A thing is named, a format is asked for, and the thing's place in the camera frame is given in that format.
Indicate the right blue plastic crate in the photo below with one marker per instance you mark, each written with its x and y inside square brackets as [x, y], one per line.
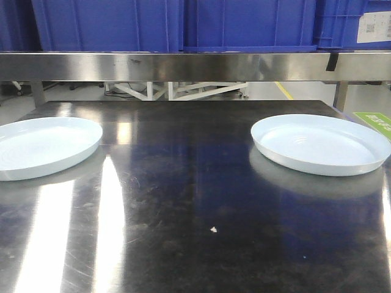
[336, 24]

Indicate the white metal frame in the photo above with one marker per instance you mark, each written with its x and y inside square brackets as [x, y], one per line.
[173, 91]

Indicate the black tape strip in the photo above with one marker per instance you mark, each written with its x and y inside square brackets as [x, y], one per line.
[332, 62]

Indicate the middle blue plastic crate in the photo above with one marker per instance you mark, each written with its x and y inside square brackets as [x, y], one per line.
[249, 26]

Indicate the light blue plate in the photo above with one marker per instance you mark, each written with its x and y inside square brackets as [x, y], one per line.
[320, 145]
[42, 146]

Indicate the left blue plastic crate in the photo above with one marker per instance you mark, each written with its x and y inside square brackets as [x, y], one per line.
[101, 26]

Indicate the steel shelf leg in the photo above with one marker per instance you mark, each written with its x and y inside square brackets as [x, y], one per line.
[38, 93]
[340, 95]

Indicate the left steel shelf leg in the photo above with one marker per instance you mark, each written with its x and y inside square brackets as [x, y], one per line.
[38, 93]

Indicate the right steel shelf leg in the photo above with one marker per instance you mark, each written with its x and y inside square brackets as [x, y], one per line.
[340, 95]

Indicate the stainless steel shelf rail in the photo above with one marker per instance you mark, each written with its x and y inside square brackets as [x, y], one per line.
[217, 67]

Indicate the blue plastic crate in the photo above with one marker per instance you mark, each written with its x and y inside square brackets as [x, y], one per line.
[101, 26]
[336, 24]
[249, 26]

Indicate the white paper label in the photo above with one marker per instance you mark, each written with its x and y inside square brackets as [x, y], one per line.
[374, 27]

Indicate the green floor sign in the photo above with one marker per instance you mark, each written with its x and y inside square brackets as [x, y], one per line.
[376, 120]

